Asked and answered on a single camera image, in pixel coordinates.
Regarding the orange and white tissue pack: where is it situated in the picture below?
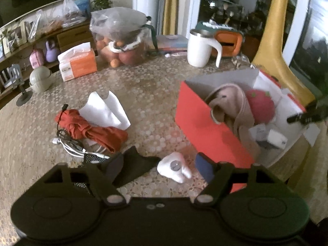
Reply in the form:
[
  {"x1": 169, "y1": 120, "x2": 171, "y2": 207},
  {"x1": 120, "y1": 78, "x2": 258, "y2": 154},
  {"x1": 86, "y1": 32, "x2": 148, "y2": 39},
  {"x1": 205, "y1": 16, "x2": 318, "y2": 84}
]
[{"x1": 57, "y1": 42, "x2": 98, "y2": 82}]

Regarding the clear plastic bag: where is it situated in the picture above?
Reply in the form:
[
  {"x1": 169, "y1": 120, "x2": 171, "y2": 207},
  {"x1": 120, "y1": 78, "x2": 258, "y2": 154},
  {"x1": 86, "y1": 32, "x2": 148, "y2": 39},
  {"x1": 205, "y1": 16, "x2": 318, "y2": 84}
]
[{"x1": 27, "y1": 9, "x2": 63, "y2": 43}]

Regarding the red round plush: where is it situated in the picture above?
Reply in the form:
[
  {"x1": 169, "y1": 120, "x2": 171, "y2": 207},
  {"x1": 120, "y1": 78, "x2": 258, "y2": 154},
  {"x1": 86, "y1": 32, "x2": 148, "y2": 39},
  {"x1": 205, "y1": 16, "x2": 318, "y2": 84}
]
[{"x1": 245, "y1": 88, "x2": 277, "y2": 124}]

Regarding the row of photo frames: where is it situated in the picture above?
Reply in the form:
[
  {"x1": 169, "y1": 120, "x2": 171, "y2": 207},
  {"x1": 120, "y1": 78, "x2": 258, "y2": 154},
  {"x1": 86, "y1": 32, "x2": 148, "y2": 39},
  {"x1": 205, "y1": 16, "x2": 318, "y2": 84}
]
[{"x1": 0, "y1": 22, "x2": 33, "y2": 57}]

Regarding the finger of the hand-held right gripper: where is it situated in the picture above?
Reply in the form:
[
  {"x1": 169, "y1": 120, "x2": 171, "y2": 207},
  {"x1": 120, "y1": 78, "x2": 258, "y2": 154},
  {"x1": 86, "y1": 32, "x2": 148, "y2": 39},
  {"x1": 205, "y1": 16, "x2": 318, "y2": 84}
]
[{"x1": 286, "y1": 111, "x2": 312, "y2": 125}]

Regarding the wooden drawer box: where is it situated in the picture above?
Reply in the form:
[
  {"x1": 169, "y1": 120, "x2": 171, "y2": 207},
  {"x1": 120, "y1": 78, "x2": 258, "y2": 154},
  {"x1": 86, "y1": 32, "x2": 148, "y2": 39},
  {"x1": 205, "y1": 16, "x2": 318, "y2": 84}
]
[{"x1": 56, "y1": 23, "x2": 97, "y2": 54}]

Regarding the wooden sideboard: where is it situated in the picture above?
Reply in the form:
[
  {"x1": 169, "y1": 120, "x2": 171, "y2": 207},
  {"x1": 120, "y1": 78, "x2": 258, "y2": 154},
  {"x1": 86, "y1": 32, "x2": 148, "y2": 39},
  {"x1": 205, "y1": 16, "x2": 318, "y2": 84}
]
[{"x1": 0, "y1": 4, "x2": 97, "y2": 103}]

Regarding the round grey desktop bin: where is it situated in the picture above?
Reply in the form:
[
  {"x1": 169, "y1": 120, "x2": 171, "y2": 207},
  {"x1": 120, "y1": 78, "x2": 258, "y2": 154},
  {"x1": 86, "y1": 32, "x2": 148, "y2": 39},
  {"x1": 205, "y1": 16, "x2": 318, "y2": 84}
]
[{"x1": 29, "y1": 66, "x2": 53, "y2": 94}]

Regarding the grey phone stand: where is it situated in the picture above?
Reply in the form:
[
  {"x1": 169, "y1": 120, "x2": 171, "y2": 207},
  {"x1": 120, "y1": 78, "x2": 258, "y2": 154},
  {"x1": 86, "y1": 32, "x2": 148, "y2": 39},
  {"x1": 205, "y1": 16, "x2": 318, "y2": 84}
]
[{"x1": 0, "y1": 64, "x2": 33, "y2": 107}]

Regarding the stack of books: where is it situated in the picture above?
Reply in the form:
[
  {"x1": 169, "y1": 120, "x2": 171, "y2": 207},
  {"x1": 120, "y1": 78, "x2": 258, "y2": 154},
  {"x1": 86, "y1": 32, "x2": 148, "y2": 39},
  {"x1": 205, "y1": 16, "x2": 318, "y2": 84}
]
[{"x1": 155, "y1": 34, "x2": 190, "y2": 56}]

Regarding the black mesh pouch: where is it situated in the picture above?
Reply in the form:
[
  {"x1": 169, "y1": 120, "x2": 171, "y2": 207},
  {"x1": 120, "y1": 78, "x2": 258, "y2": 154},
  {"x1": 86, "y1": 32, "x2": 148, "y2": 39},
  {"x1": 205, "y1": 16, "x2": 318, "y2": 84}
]
[{"x1": 71, "y1": 153, "x2": 107, "y2": 196}]

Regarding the small white and grey box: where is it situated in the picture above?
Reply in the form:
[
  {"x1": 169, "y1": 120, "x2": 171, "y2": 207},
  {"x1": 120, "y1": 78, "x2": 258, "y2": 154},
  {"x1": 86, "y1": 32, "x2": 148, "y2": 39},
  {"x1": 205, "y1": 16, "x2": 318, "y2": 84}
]
[{"x1": 249, "y1": 123, "x2": 267, "y2": 141}]

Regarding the plastic bag of fruit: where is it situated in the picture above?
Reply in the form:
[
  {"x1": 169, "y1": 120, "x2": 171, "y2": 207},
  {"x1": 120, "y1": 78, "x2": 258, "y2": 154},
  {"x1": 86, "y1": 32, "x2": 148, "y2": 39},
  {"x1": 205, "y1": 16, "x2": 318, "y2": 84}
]
[{"x1": 89, "y1": 7, "x2": 157, "y2": 68}]

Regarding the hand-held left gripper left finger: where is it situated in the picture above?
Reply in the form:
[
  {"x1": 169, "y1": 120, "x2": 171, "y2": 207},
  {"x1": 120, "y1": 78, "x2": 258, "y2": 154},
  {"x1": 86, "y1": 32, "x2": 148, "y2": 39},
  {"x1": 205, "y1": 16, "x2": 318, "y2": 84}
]
[{"x1": 44, "y1": 152, "x2": 128, "y2": 208}]

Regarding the white paper tissue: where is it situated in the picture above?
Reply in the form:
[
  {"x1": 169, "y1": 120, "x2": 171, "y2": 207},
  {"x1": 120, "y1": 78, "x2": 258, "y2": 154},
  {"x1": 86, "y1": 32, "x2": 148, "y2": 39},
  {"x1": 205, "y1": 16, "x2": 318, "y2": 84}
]
[{"x1": 78, "y1": 91, "x2": 131, "y2": 130}]

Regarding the black cable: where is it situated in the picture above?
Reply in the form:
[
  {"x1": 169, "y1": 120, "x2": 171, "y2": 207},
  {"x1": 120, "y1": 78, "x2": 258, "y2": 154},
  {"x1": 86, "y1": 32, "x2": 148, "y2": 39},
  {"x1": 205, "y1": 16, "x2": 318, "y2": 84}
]
[{"x1": 55, "y1": 104, "x2": 88, "y2": 152}]

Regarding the black cloth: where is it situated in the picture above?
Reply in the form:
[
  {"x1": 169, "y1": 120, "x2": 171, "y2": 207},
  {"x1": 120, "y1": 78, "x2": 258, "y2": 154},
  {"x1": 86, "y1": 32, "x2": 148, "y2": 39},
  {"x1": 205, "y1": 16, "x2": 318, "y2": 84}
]
[{"x1": 101, "y1": 146, "x2": 162, "y2": 188}]

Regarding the yellow chair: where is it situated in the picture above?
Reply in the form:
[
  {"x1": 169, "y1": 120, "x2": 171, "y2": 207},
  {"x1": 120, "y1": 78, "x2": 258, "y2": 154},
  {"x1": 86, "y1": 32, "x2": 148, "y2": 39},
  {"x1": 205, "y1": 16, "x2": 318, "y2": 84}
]
[{"x1": 252, "y1": 0, "x2": 317, "y2": 106}]

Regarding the red cloth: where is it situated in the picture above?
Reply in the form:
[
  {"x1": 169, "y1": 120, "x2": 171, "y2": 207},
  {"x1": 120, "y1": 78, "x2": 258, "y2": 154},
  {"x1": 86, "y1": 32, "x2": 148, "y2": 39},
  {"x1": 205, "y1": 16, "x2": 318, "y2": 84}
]
[{"x1": 55, "y1": 109, "x2": 129, "y2": 153}]

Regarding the plastic bag with blue packets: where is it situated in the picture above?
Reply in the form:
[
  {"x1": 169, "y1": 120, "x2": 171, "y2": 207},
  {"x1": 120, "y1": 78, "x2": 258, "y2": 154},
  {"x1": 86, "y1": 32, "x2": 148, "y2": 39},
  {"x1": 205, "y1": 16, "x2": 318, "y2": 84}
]
[{"x1": 61, "y1": 0, "x2": 90, "y2": 28}]

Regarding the small pink bag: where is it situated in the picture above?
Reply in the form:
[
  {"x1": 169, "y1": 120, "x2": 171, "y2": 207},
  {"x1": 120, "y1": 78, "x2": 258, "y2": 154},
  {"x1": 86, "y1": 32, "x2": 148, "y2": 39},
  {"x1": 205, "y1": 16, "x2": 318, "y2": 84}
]
[{"x1": 29, "y1": 48, "x2": 45, "y2": 69}]

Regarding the white tooth shaped toy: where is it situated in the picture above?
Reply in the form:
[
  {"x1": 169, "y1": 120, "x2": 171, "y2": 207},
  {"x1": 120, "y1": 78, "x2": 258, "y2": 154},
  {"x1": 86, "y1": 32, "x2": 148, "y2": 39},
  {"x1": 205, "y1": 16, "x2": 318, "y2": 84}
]
[{"x1": 156, "y1": 152, "x2": 192, "y2": 184}]

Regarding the beige cloth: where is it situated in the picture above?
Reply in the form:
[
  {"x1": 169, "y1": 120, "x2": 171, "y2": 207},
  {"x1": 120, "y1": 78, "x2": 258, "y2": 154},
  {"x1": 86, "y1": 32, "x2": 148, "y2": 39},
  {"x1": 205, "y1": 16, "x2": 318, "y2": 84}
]
[{"x1": 204, "y1": 83, "x2": 262, "y2": 160}]

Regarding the teal and orange tissue holder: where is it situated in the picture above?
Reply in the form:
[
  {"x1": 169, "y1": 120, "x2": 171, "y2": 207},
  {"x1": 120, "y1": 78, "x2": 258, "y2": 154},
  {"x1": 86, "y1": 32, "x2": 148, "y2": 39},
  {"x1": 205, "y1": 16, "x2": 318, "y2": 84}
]
[{"x1": 196, "y1": 22, "x2": 244, "y2": 58}]

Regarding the white charging cable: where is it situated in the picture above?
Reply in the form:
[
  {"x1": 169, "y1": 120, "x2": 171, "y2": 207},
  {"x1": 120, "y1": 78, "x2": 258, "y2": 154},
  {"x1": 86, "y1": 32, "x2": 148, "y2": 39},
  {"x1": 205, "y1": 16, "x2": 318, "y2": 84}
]
[{"x1": 52, "y1": 137, "x2": 111, "y2": 159}]

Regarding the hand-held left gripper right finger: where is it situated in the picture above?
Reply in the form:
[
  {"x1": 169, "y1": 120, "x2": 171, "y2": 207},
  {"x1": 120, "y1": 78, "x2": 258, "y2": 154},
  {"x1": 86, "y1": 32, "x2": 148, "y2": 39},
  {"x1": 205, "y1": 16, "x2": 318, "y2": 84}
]
[{"x1": 194, "y1": 153, "x2": 283, "y2": 207}]

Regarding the red and white cardboard box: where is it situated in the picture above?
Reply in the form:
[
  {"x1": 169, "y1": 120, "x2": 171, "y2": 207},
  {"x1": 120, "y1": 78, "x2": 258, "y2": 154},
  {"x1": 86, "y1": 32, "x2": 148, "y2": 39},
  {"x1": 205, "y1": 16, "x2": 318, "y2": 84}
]
[{"x1": 175, "y1": 68, "x2": 321, "y2": 169}]

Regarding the white mug with steel rim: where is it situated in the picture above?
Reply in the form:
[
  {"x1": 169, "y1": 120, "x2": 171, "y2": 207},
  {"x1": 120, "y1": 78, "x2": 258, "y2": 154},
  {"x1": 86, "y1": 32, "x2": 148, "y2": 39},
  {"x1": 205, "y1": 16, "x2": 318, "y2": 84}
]
[{"x1": 187, "y1": 29, "x2": 222, "y2": 68}]

